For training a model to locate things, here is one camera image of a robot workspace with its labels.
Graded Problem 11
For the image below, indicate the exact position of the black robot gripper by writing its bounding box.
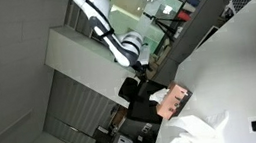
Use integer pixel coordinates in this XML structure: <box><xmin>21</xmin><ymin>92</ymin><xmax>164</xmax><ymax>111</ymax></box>
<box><xmin>131</xmin><ymin>56</ymin><xmax>154</xmax><ymax>84</ymax></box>

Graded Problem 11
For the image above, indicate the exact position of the brown cardboard box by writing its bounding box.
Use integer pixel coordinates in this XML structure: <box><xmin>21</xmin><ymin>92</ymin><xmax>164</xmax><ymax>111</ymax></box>
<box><xmin>141</xmin><ymin>44</ymin><xmax>176</xmax><ymax>77</ymax></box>

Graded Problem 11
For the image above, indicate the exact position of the pink tissue box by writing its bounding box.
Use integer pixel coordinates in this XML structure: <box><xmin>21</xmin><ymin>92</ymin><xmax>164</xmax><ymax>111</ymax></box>
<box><xmin>152</xmin><ymin>78</ymin><xmax>197</xmax><ymax>123</ymax></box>

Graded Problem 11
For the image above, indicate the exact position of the crumpled white tissue pile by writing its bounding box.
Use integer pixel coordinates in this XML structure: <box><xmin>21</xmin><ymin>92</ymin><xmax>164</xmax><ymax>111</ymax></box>
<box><xmin>161</xmin><ymin>109</ymin><xmax>235</xmax><ymax>143</ymax></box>

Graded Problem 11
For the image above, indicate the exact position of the black office chair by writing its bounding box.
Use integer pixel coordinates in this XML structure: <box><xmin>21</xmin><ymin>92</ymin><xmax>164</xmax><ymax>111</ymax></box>
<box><xmin>116</xmin><ymin>71</ymin><xmax>173</xmax><ymax>130</ymax></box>

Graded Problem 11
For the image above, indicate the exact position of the red object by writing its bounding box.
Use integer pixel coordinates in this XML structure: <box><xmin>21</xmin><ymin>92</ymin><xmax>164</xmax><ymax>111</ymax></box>
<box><xmin>176</xmin><ymin>9</ymin><xmax>193</xmax><ymax>23</ymax></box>

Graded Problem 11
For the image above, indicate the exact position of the blue object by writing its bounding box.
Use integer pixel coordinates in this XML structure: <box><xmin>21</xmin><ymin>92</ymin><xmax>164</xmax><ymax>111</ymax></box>
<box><xmin>187</xmin><ymin>0</ymin><xmax>202</xmax><ymax>9</ymax></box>

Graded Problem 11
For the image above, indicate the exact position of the black camera tripod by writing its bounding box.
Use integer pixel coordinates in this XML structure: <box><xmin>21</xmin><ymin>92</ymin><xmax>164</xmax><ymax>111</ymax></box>
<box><xmin>142</xmin><ymin>6</ymin><xmax>182</xmax><ymax>47</ymax></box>

